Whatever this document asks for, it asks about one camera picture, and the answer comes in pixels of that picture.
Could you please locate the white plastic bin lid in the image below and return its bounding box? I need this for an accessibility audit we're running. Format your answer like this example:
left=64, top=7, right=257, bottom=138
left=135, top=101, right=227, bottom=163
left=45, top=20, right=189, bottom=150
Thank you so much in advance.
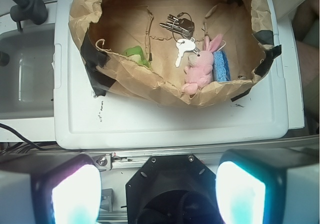
left=53, top=0, right=289, bottom=150

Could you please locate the silver key bunch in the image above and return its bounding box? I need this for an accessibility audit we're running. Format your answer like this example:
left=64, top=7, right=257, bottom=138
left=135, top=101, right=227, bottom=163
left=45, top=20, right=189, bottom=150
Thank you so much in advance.
left=159, top=12, right=200, bottom=68

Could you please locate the black cable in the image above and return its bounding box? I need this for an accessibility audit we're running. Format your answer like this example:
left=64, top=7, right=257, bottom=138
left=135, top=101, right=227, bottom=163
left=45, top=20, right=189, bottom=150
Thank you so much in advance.
left=0, top=123, right=60, bottom=152

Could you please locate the brown paper bag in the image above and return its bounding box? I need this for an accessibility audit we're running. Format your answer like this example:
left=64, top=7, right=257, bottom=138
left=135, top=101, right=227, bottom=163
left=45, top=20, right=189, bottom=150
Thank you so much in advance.
left=69, top=0, right=282, bottom=108

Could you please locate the pink plush bunny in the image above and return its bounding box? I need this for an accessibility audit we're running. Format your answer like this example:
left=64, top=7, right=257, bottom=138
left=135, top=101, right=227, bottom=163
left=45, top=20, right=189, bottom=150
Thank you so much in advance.
left=181, top=34, right=224, bottom=95

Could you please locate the aluminium frame rail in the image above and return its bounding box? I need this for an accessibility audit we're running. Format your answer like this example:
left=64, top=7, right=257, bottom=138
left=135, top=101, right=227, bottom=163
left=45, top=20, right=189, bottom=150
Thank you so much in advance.
left=0, top=138, right=320, bottom=171

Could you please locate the green plush toy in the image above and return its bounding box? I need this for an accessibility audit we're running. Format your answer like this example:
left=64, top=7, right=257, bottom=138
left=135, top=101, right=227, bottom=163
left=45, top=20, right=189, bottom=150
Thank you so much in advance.
left=123, top=45, right=150, bottom=68

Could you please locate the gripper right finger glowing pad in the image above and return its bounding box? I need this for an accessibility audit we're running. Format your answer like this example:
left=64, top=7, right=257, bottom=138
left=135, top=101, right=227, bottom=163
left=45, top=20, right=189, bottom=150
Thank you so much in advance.
left=215, top=148, right=320, bottom=224

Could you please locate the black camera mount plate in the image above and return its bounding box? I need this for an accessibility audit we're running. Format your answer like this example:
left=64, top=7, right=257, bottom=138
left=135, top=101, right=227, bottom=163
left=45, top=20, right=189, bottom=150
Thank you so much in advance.
left=125, top=154, right=223, bottom=224

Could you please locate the white sink basin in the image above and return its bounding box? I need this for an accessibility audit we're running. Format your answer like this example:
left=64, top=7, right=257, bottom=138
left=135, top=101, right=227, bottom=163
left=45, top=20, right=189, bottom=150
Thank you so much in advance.
left=0, top=23, right=55, bottom=120

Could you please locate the grey faucet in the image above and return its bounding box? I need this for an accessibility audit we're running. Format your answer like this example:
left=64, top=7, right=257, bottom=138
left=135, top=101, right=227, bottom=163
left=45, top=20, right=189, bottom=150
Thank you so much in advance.
left=9, top=0, right=48, bottom=32

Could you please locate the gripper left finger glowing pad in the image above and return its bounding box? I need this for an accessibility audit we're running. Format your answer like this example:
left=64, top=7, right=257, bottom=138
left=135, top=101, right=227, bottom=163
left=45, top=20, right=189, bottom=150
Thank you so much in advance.
left=0, top=153, right=102, bottom=224

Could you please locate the blue sponge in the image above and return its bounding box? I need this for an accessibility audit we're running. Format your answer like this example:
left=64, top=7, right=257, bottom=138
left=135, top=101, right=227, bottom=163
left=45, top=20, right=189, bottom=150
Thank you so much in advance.
left=213, top=50, right=231, bottom=83

